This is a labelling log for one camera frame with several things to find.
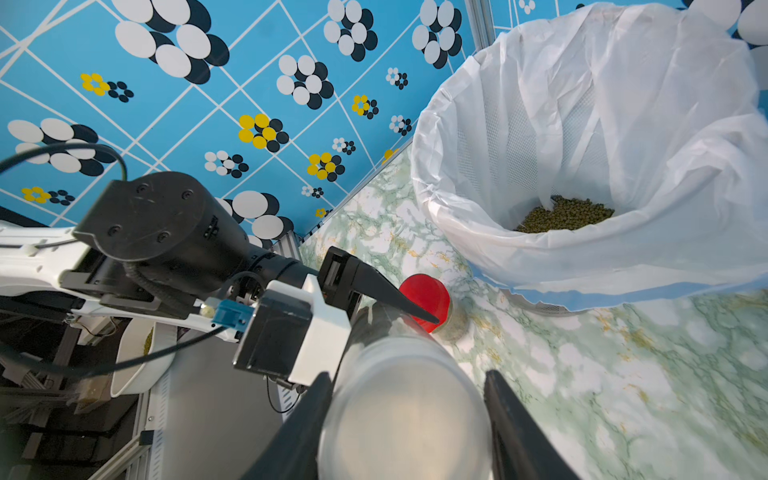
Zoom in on white plastic bin liner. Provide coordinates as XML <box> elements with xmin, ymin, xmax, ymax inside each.
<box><xmin>410</xmin><ymin>1</ymin><xmax>767</xmax><ymax>311</ymax></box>

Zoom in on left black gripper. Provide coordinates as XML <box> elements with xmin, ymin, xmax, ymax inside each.
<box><xmin>60</xmin><ymin>172</ymin><xmax>312</xmax><ymax>318</ymax></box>

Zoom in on white bowl outside enclosure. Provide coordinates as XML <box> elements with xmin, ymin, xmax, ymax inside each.
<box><xmin>109</xmin><ymin>317</ymin><xmax>178</xmax><ymax>398</ymax></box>

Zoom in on lidless clear jar beans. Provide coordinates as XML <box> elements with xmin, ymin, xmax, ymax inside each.
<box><xmin>317</xmin><ymin>303</ymin><xmax>491</xmax><ymax>479</ymax></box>

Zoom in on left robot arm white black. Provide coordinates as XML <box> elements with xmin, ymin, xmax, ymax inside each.
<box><xmin>1</xmin><ymin>172</ymin><xmax>435</xmax><ymax>349</ymax></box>

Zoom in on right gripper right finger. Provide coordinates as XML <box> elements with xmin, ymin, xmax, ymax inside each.
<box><xmin>483</xmin><ymin>370</ymin><xmax>579</xmax><ymax>480</ymax></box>

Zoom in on mung beans pile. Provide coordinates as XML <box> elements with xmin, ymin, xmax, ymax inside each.
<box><xmin>516</xmin><ymin>195</ymin><xmax>614</xmax><ymax>234</ymax></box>

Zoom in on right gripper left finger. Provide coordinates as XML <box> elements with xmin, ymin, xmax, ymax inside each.
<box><xmin>241</xmin><ymin>372</ymin><xmax>333</xmax><ymax>480</ymax></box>

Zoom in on left black cable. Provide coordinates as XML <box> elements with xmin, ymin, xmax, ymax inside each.
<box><xmin>0</xmin><ymin>142</ymin><xmax>128</xmax><ymax>181</ymax></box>

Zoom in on left aluminium corner post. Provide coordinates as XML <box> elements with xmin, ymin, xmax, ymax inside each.
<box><xmin>465</xmin><ymin>0</ymin><xmax>496</xmax><ymax>51</ymax></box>

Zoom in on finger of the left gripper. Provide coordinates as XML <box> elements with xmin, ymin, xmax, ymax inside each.
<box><xmin>318</xmin><ymin>247</ymin><xmax>440</xmax><ymax>325</ymax></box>

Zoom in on aluminium front rail frame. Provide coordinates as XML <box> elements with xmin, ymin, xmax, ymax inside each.
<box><xmin>96</xmin><ymin>339</ymin><xmax>294</xmax><ymax>479</ymax></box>

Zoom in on grey trash bin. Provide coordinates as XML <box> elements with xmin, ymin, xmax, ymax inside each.
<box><xmin>504</xmin><ymin>291</ymin><xmax>573</xmax><ymax>317</ymax></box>

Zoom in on red lid jar left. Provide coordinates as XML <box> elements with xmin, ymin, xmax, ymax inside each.
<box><xmin>399</xmin><ymin>274</ymin><xmax>469</xmax><ymax>343</ymax></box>

